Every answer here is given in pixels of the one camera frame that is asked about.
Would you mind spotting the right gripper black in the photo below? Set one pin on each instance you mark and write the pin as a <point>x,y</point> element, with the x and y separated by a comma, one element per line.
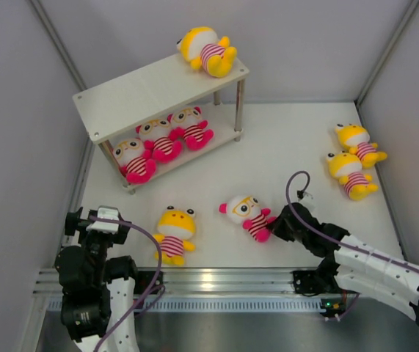
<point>277,228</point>

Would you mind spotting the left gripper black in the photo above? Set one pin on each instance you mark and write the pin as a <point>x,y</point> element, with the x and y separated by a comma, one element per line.
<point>74,224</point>

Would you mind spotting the pink plush with glasses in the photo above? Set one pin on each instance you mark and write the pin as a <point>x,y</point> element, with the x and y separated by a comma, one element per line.
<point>189,124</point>

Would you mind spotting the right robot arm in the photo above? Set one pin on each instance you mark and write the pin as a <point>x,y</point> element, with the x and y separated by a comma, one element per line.
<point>349,263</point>

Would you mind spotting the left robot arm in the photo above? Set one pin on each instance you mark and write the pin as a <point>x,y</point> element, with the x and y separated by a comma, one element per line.
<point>96,290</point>

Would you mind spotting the pink plush shelf left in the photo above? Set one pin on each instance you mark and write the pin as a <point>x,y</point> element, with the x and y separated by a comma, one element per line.
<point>135,161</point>

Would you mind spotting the pink plush shelf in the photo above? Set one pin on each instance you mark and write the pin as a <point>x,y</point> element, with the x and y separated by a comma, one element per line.
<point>135,161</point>
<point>160,138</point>

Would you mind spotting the white two-tier shelf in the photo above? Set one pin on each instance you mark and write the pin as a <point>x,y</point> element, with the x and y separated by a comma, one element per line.
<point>116,107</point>

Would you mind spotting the yellow plush on shelf top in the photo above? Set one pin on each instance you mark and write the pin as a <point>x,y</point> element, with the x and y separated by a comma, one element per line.
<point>204,50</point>

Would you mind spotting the yellow plush right front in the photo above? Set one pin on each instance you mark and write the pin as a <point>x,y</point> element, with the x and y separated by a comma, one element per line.
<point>346,168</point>

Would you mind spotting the yellow frog plush front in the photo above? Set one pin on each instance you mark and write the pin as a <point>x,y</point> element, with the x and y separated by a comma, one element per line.
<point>175,229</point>

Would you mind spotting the yellow plush right back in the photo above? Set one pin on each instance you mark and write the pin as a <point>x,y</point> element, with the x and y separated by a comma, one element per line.
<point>356,140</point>

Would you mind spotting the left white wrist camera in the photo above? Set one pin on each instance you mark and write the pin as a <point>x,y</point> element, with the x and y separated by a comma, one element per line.
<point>104,219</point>

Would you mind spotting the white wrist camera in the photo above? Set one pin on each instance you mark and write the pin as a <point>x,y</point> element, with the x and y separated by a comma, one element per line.
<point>104,219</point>
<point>304,197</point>

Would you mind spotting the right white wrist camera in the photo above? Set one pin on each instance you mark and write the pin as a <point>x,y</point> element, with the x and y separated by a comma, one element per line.
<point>304,197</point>

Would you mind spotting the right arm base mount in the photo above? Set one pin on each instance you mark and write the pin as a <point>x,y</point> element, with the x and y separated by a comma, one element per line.
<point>315,282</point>

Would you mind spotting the white slotted cable duct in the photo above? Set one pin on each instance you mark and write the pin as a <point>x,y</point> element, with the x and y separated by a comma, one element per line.
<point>242,304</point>

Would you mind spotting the aluminium front rail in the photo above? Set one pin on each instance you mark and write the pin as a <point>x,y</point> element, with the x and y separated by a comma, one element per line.
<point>193,281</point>

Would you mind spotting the left corner aluminium post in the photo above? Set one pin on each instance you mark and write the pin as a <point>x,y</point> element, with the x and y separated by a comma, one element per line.
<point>57,42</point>

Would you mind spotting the corner aluminium post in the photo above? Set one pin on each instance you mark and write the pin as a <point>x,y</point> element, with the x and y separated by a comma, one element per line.
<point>57,42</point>
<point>398,31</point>

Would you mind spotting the right corner aluminium post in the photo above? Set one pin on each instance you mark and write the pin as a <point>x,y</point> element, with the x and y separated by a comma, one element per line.
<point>398,31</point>

